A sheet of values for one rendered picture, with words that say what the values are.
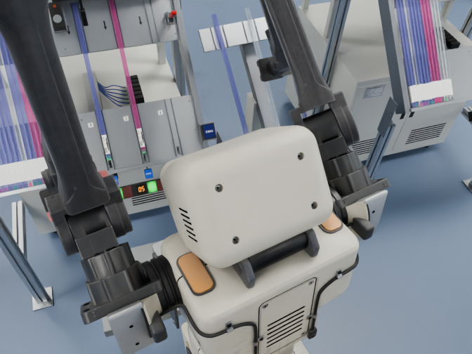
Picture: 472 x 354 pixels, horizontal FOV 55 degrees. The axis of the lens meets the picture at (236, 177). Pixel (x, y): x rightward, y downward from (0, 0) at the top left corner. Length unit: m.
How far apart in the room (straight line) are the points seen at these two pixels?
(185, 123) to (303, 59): 0.74
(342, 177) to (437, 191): 1.82
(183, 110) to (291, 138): 0.92
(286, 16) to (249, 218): 0.40
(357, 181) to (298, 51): 0.25
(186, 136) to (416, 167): 1.53
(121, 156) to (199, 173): 0.93
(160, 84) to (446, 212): 1.55
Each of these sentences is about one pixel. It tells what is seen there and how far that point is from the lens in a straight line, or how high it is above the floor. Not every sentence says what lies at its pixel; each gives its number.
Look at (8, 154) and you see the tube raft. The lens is 1.51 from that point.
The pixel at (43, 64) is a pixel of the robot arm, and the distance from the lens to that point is 0.55.
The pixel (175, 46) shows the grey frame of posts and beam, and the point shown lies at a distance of 1.84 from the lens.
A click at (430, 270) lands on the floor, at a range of 2.29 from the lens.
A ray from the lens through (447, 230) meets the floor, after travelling 2.46.
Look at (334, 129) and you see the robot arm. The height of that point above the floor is 1.27.
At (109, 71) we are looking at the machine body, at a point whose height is 0.62.
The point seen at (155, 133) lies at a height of 0.78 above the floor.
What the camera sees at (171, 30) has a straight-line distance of 1.55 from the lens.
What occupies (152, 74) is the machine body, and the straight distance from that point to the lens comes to 1.99.
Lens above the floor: 1.82
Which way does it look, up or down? 50 degrees down
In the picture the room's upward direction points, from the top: 4 degrees clockwise
